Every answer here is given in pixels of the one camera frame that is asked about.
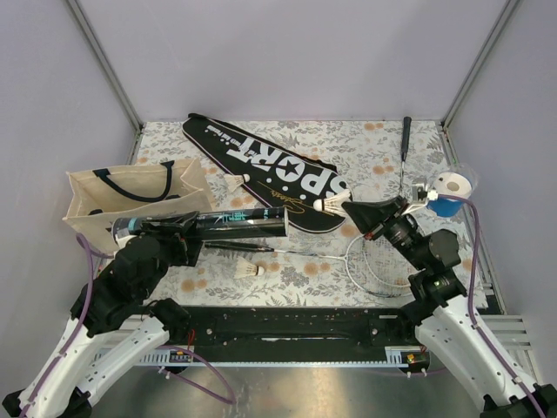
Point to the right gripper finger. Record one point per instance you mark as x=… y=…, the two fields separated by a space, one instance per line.
x=360 y=210
x=365 y=222

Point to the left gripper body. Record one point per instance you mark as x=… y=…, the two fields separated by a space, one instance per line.
x=180 y=251

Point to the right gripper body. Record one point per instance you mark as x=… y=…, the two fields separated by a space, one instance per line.
x=376 y=232

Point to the white shuttlecock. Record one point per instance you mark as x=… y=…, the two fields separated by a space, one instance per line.
x=246 y=269
x=235 y=181
x=333 y=204

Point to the white shuttlecock front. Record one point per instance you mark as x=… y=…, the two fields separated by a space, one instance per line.
x=246 y=269

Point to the black shuttlecock tube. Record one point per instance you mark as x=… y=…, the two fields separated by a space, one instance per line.
x=220 y=225

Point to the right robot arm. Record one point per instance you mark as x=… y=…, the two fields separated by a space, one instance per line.
x=445 y=319

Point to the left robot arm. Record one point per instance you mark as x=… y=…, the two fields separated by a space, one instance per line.
x=73 y=381

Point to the floral table mat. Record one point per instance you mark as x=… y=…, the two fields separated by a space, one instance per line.
x=366 y=154

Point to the white shuttlecock beside cover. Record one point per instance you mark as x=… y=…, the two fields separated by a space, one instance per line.
x=235 y=181

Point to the beige canvas tote bag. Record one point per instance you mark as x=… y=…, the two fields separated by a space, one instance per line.
x=102 y=196

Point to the blue wrapped toilet paper roll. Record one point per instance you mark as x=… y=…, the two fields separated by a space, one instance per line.
x=450 y=184

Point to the black sport racket cover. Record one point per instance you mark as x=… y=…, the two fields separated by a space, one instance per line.
x=277 y=176

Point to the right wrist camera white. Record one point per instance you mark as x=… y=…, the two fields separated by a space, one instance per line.
x=422 y=194

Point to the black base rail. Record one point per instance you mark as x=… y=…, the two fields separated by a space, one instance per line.
x=306 y=328

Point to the white racket black handle right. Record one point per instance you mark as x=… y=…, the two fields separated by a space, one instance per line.
x=404 y=146

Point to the white slotted cable duct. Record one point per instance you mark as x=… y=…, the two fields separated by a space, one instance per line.
x=375 y=357

